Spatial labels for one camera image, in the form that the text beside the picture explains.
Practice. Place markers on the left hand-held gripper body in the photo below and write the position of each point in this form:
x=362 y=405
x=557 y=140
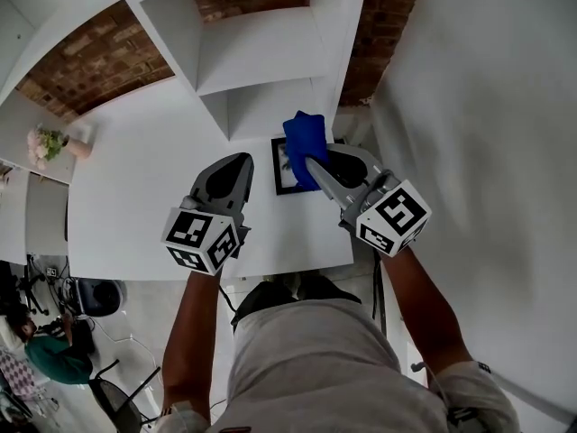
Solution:
x=205 y=223

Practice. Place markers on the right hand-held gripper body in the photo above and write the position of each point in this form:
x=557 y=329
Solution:
x=387 y=210

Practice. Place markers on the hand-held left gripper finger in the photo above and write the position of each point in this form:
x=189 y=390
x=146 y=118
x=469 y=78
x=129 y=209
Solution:
x=247 y=183

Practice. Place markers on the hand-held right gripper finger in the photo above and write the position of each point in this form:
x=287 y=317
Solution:
x=328 y=182

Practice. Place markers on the black picture frame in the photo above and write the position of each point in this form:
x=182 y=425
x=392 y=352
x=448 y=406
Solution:
x=283 y=169

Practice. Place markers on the blue cloth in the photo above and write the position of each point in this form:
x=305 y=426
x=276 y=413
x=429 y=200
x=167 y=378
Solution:
x=305 y=147

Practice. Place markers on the person's right forearm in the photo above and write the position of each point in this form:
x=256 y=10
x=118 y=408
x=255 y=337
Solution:
x=424 y=305

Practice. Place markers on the person's left forearm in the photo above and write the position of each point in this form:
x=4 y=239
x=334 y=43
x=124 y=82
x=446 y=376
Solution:
x=191 y=332

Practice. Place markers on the checkered cloth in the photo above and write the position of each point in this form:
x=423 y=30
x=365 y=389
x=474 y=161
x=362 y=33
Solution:
x=15 y=374

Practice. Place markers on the person's black shorts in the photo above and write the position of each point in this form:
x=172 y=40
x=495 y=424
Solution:
x=275 y=293

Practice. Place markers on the round grey bin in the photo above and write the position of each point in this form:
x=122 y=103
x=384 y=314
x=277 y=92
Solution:
x=101 y=297

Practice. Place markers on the white shelf unit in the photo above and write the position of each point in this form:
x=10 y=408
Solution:
x=252 y=43

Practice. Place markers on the pink vase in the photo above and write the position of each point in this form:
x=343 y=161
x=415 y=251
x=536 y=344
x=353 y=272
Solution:
x=80 y=147

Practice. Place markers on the white power strip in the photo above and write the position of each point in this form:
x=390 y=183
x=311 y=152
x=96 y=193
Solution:
x=51 y=271

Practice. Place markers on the person's grey shirt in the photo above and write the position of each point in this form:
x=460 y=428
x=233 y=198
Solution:
x=315 y=368

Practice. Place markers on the pink flower bouquet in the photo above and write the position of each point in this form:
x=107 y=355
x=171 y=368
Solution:
x=43 y=144

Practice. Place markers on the black office chair base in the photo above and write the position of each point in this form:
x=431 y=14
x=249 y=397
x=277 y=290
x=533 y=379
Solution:
x=33 y=287

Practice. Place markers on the black mesh chair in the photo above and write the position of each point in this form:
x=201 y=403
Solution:
x=115 y=395

